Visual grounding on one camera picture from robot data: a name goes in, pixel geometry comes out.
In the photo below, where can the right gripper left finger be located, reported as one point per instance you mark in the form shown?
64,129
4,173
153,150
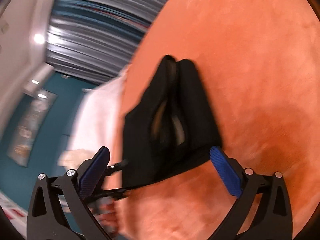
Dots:
46,219

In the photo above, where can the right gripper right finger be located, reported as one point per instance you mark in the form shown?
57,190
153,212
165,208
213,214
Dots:
273,218

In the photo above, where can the black pants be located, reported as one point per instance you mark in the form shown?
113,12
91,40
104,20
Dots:
172,129

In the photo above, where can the person's left hand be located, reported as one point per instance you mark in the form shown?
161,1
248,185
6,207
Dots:
108,218

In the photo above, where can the white blanket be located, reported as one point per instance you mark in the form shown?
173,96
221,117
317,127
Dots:
96,119

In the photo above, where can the white air conditioner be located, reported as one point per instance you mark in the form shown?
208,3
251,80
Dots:
37,79

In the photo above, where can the grey curtains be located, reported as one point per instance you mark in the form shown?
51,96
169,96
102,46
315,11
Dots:
95,39

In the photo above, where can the orange plush bed cover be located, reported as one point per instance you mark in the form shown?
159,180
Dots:
259,62

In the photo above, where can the framed wall picture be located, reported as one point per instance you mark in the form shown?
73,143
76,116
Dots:
34,112

